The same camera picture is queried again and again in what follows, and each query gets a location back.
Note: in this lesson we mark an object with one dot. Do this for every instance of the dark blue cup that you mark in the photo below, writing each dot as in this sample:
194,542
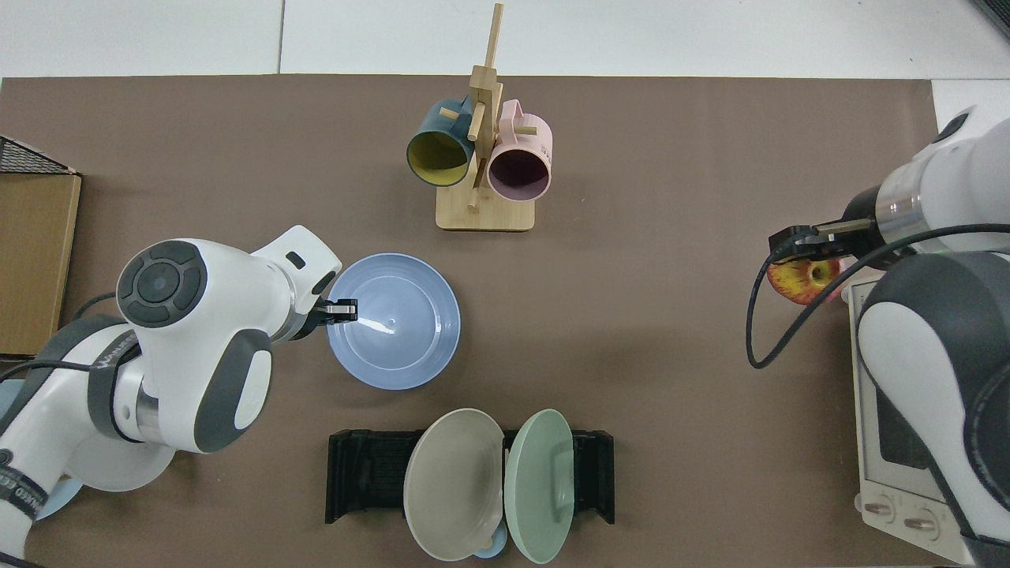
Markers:
442,130

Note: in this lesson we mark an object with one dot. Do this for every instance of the pink cup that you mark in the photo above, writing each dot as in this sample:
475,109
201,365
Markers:
529,134

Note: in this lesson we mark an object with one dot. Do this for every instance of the pale green plate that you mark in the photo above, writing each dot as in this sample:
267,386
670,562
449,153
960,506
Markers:
536,489

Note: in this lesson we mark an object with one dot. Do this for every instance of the small blue round thing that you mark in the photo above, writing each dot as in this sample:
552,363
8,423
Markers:
491,550

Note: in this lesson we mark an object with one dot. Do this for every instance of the wooden cup stand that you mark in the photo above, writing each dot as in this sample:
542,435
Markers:
485,209

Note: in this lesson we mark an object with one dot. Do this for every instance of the brown table cloth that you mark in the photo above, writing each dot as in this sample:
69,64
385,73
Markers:
631,355

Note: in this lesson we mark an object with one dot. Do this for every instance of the red yellow apple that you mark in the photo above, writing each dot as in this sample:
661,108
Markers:
801,284

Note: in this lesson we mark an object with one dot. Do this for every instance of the beige plate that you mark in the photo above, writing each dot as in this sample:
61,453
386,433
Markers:
454,481

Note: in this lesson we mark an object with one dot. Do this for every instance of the black dish rack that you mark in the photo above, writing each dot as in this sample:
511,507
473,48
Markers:
367,473

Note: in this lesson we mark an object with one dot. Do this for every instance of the blue plate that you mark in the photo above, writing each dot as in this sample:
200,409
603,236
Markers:
402,331

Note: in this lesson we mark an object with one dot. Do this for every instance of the pale toaster oven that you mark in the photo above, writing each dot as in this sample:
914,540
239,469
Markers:
876,457

